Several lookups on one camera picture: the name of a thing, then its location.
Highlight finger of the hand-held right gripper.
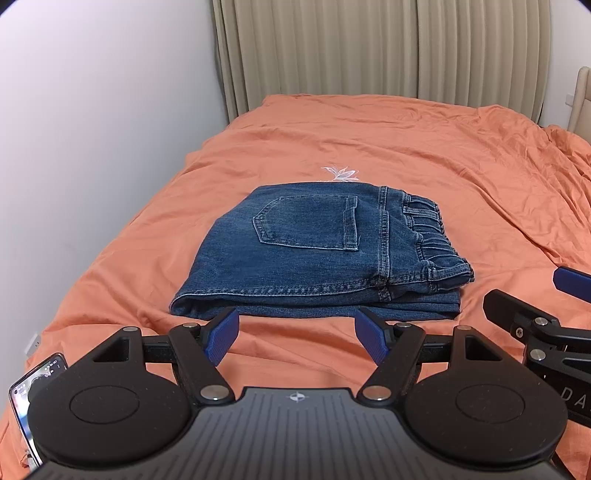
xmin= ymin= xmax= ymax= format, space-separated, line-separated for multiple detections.
xmin=553 ymin=265 xmax=591 ymax=304
xmin=483 ymin=290 xmax=562 ymax=345

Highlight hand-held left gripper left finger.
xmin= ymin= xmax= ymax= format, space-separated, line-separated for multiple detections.
xmin=90 ymin=308 xmax=241 ymax=408

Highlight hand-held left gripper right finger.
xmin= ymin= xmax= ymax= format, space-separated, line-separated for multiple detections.
xmin=353 ymin=307 xmax=505 ymax=408

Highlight blue denim pants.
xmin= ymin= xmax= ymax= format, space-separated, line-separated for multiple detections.
xmin=169 ymin=184 xmax=475 ymax=322

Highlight beige padded headboard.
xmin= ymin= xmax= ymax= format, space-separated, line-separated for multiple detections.
xmin=567 ymin=66 xmax=591 ymax=136

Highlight black smartphone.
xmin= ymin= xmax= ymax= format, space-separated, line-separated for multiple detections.
xmin=8 ymin=353 xmax=69 ymax=472

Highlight orange duvet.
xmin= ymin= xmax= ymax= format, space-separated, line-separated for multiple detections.
xmin=0 ymin=93 xmax=591 ymax=480

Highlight beige pleated curtain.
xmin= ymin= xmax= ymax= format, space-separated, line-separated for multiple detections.
xmin=211 ymin=0 xmax=553 ymax=125

